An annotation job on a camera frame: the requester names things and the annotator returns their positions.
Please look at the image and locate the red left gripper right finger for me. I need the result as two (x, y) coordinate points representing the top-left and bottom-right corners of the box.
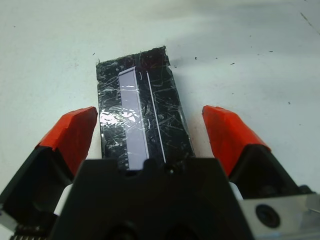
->
(200, 104), (314, 201)

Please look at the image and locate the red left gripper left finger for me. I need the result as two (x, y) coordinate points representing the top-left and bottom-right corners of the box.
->
(0, 105), (99, 221)

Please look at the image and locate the black camera box lid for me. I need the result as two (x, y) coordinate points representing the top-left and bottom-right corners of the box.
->
(94, 44), (197, 174)

